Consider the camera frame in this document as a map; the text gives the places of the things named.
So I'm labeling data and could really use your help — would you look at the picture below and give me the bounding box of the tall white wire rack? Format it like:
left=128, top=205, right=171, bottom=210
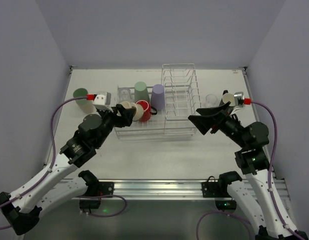
left=161, top=63, right=202, bottom=136

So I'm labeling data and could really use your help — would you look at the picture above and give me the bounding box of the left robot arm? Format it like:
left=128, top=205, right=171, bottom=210
left=0, top=104, right=136, bottom=236

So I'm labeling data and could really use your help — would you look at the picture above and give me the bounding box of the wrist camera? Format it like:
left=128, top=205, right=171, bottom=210
left=229, top=91, right=245, bottom=115
left=92, top=92, right=113, bottom=112

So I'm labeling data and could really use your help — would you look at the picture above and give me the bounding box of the black mug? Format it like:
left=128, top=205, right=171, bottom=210
left=221, top=90, right=236, bottom=107

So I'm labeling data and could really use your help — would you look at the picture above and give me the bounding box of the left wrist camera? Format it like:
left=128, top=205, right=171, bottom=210
left=92, top=92, right=113, bottom=112

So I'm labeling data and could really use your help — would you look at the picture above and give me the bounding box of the light green cup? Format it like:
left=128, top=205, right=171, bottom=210
left=72, top=88, right=88, bottom=106

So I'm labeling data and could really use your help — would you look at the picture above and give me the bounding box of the cream and brown cup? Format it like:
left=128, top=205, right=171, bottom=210
left=120, top=100, right=144, bottom=122

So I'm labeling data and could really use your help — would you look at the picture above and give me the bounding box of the aluminium mounting rail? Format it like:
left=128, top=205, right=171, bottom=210
left=28, top=177, right=289, bottom=201

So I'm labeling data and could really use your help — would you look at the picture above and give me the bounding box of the red mug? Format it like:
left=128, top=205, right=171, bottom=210
left=136, top=100, right=158, bottom=122

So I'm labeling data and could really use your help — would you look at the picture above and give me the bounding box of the purple cup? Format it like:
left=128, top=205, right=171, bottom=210
left=150, top=84, right=165, bottom=111

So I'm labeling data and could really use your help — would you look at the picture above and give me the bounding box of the green cup in low rack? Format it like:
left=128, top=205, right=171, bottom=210
left=134, top=81, right=150, bottom=102

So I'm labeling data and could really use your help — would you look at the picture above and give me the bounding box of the clear glass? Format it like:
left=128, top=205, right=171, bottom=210
left=205, top=94, right=218, bottom=108
left=118, top=87, right=132, bottom=102

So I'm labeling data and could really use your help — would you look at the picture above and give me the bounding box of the low white wire rack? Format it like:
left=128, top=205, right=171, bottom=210
left=114, top=86, right=166, bottom=141

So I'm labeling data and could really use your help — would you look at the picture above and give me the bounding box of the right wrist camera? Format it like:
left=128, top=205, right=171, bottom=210
left=229, top=91, right=245, bottom=115

